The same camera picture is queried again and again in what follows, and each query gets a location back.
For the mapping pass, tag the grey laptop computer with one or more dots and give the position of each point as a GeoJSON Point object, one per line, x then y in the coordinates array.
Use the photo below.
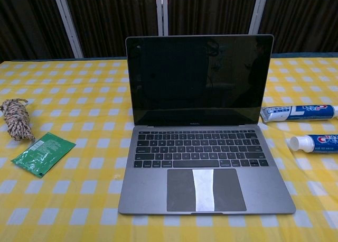
{"type": "Point", "coordinates": [148, 189]}

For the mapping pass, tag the yellow white checkered tablecloth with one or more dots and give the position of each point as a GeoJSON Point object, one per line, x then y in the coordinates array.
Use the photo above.
{"type": "Point", "coordinates": [79, 94]}

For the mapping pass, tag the dark ribbed screen panel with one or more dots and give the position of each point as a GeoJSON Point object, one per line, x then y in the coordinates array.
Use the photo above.
{"type": "Point", "coordinates": [211, 9]}
{"type": "Point", "coordinates": [26, 22]}
{"type": "Point", "coordinates": [113, 14]}
{"type": "Point", "coordinates": [303, 14]}

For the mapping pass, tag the toothpaste tube narrow white cap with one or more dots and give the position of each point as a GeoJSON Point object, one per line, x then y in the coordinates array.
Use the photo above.
{"type": "Point", "coordinates": [298, 112]}

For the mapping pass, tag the green foil packet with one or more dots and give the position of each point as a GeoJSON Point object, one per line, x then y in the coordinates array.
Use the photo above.
{"type": "Point", "coordinates": [45, 154]}

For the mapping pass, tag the toothpaste tube wide white cap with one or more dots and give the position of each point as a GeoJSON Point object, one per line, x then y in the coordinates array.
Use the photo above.
{"type": "Point", "coordinates": [317, 143]}

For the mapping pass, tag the white metal screen post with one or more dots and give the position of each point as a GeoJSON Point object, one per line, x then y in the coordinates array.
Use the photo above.
{"type": "Point", "coordinates": [67, 22]}
{"type": "Point", "coordinates": [260, 12]}
{"type": "Point", "coordinates": [162, 12]}

